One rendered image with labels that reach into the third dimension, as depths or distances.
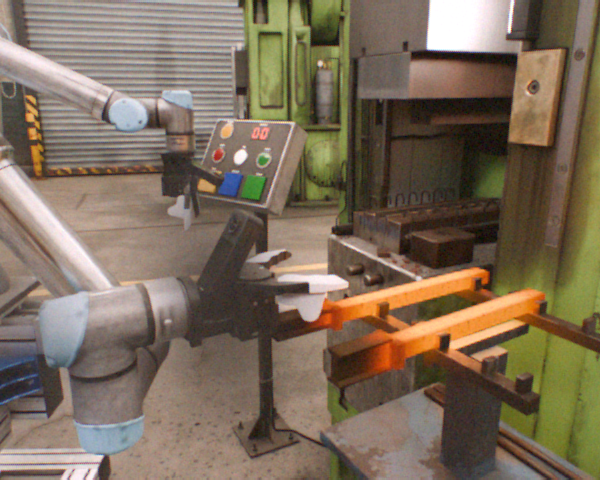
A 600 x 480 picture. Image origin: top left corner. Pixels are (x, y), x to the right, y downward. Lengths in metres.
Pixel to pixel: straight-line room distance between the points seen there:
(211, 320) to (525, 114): 0.73
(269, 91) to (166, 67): 3.28
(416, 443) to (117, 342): 0.56
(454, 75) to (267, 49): 4.86
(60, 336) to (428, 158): 1.21
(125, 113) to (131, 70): 7.73
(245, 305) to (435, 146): 1.05
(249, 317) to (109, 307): 0.17
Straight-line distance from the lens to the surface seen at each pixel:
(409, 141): 1.51
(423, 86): 1.19
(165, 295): 0.61
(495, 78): 1.34
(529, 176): 1.12
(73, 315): 0.59
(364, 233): 1.33
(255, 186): 1.55
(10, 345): 1.41
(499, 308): 0.80
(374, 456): 0.91
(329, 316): 0.75
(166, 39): 8.99
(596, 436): 1.24
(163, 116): 1.36
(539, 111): 1.08
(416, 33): 1.16
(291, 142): 1.57
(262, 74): 5.99
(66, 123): 9.05
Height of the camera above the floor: 1.28
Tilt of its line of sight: 17 degrees down
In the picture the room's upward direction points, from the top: straight up
